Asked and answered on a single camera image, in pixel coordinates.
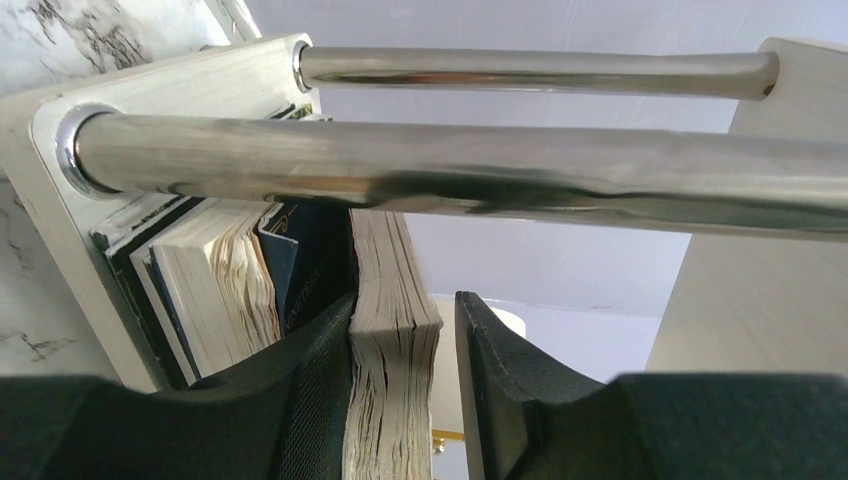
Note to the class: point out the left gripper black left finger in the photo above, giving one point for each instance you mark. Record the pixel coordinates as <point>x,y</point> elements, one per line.
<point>279,414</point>

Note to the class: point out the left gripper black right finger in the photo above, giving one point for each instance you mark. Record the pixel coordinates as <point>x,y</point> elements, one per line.
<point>544,420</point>

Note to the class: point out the red 13-storey treehouse book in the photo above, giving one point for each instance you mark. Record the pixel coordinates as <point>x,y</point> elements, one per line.
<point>394,334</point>

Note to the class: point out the dark blue Nineteen Eighty-Four book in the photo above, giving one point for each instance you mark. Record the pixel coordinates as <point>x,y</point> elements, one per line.
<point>245,285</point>

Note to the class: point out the dark green forest book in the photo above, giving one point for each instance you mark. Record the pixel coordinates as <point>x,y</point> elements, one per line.
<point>139,265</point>

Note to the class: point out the white two-tier shelf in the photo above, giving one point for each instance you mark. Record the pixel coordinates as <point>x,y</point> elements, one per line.
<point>194,125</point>

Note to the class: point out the round wooden drawer box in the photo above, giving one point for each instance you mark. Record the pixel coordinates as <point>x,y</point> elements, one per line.
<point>459,383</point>

